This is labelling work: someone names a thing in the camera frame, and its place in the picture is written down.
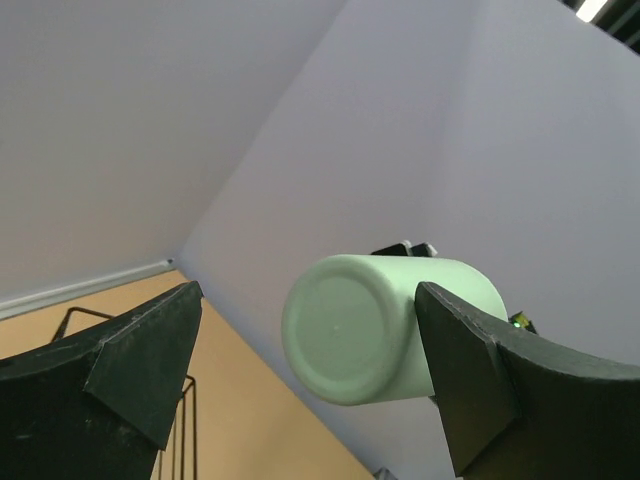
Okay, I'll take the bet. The aluminium table frame rail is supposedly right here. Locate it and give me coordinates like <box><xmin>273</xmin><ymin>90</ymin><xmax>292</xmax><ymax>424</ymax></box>
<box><xmin>1</xmin><ymin>259</ymin><xmax>175</xmax><ymax>320</ymax></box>

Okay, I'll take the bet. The green plastic cup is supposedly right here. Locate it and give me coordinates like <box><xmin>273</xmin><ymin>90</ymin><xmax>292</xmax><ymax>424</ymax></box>
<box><xmin>281</xmin><ymin>254</ymin><xmax>508</xmax><ymax>406</ymax></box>

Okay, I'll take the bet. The black wire dish rack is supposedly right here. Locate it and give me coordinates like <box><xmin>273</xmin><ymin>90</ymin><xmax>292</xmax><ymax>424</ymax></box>
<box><xmin>36</xmin><ymin>309</ymin><xmax>199</xmax><ymax>479</ymax></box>

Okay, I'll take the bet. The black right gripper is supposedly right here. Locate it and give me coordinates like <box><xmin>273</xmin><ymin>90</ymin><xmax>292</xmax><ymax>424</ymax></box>
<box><xmin>372</xmin><ymin>240</ymin><xmax>538</xmax><ymax>335</ymax></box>

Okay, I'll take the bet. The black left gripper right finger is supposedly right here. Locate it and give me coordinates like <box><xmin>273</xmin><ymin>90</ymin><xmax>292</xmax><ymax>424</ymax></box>
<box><xmin>415</xmin><ymin>282</ymin><xmax>639</xmax><ymax>479</ymax></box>

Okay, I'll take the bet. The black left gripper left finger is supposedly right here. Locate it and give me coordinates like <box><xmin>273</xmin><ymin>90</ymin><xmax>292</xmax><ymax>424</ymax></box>
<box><xmin>1</xmin><ymin>281</ymin><xmax>203</xmax><ymax>479</ymax></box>

